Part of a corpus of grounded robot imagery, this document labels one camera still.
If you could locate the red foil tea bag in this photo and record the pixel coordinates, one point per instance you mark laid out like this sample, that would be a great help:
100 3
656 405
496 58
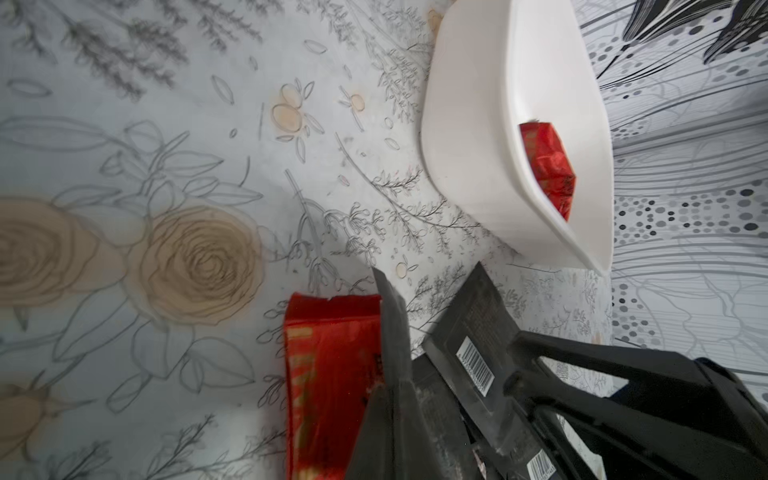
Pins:
549 164

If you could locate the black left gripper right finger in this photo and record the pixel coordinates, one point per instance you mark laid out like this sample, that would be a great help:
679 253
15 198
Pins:
675 418

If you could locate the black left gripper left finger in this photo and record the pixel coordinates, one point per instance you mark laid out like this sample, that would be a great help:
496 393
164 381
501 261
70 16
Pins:
393 441

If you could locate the white plastic storage box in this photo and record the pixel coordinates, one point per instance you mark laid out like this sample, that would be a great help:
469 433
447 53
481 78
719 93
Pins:
497 65

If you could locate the black barcode tea bag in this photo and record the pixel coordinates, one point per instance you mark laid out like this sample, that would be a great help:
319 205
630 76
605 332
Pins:
468 347

